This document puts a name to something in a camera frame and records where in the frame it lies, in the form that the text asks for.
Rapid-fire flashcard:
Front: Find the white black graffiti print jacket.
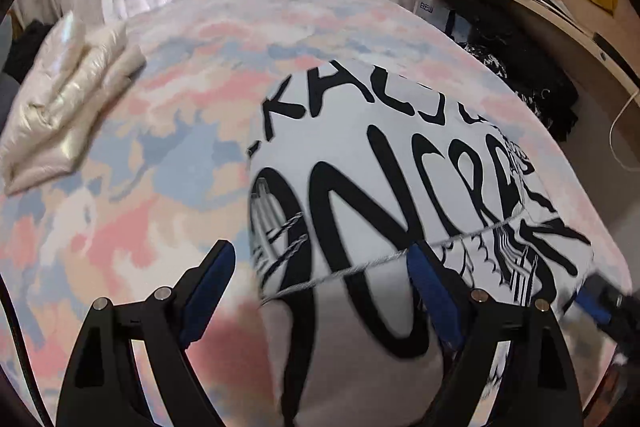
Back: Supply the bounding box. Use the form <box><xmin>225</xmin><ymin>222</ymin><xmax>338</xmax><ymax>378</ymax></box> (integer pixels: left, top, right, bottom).
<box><xmin>247</xmin><ymin>61</ymin><xmax>594</xmax><ymax>426</ymax></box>

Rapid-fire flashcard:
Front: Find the person right hand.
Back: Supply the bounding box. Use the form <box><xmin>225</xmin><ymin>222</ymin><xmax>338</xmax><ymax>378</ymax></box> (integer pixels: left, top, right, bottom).
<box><xmin>587</xmin><ymin>361</ymin><xmax>639</xmax><ymax>425</ymax></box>

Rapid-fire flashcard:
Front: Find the pastel tie-dye bed cover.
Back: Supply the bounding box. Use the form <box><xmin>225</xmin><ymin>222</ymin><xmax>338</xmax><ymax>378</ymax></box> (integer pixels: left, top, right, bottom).
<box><xmin>1</xmin><ymin>0</ymin><xmax>631</xmax><ymax>426</ymax></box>

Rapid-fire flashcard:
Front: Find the cream puffer jacket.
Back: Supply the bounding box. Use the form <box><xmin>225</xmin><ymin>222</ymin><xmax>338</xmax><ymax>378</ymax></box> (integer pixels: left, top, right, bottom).
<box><xmin>1</xmin><ymin>12</ymin><xmax>145</xmax><ymax>195</ymax></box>

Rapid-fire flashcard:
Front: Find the black garment by bed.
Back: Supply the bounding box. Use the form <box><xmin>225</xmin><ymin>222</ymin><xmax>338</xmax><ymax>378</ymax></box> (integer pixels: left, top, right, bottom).
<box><xmin>2</xmin><ymin>20</ymin><xmax>52</xmax><ymax>84</ymax></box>

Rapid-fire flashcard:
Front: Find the white cable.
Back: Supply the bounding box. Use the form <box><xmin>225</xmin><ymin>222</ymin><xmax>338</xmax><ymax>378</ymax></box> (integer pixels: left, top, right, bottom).
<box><xmin>606</xmin><ymin>89</ymin><xmax>640</xmax><ymax>170</ymax></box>

